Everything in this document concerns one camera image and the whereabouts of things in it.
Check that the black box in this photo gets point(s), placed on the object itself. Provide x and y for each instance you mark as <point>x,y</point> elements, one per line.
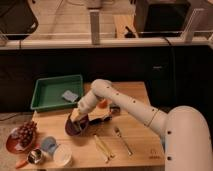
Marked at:
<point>160,18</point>

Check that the white cup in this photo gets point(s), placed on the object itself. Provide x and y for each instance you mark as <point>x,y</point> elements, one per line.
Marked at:
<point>63,156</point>

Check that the red plate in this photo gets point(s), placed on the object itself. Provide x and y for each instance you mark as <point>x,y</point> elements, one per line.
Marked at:
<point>13,146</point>

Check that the purple grapes bunch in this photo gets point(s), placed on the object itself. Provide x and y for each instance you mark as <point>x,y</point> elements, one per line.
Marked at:
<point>26,132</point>

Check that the yellow chopstick left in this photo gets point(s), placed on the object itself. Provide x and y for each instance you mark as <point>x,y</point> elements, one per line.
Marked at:
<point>101,149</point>

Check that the silver fork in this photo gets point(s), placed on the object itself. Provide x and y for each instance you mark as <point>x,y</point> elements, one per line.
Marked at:
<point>118,133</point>

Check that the wooden board with black clamp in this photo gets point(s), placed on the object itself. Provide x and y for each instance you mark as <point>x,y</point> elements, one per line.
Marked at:
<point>122,22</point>

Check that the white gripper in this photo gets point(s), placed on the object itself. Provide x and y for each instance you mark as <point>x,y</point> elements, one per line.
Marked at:
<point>87,103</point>

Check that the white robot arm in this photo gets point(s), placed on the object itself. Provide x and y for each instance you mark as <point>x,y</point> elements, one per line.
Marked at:
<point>185,131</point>

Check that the grey metal post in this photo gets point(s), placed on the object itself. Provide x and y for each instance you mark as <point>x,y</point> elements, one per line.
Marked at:
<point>95,27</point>

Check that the purple bowl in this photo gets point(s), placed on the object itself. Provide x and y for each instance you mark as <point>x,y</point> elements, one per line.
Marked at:
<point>76,128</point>

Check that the blue cup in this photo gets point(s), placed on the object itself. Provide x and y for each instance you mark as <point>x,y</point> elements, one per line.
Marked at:
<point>49,145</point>

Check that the yellow eraser sponge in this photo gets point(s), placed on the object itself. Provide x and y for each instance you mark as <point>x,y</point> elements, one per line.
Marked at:
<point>76,115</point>

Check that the black office chair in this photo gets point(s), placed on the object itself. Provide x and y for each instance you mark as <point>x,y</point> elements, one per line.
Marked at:
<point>17,20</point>

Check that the grey blue sponge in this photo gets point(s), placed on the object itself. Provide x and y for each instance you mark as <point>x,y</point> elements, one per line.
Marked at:
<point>69,96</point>

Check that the metal measuring cup orange handle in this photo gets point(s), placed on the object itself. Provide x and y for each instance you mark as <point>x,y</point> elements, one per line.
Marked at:
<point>35,157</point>

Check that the green plastic tray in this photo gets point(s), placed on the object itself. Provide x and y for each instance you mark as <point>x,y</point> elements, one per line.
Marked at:
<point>48,92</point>

